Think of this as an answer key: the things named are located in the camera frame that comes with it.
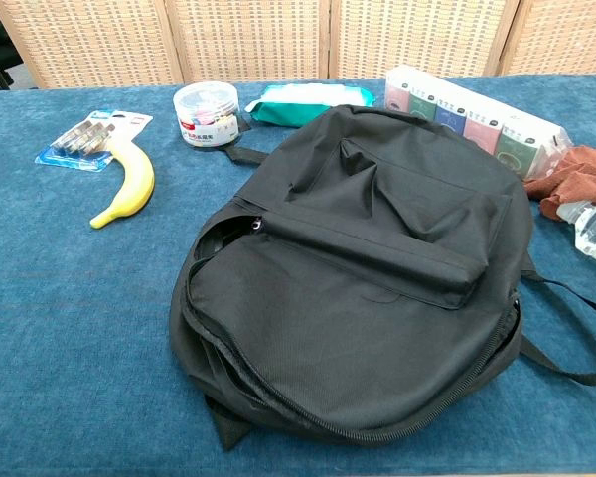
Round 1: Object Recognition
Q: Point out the black fabric backpack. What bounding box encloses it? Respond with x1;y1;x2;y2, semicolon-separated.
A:
168;103;596;451

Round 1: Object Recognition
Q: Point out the green wet wipes pack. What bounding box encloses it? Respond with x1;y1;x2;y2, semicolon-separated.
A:
244;82;377;129

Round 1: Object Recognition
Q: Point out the round clear tub of clips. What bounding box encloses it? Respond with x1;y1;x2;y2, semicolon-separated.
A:
172;81;243;148

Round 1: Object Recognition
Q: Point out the yellow banana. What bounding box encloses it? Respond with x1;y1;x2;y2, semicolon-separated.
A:
89;140;156;230

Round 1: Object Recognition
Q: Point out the wicker folding screen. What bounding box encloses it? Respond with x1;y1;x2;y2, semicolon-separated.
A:
0;0;596;90

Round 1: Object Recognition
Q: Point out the long pocket tissue multipack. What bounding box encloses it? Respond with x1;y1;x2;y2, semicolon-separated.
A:
383;65;575;181

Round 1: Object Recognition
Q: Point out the blue table cover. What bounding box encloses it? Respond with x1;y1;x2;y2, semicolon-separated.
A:
0;74;596;477

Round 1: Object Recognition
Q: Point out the brown cloth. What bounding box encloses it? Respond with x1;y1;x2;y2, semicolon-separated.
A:
523;145;596;218

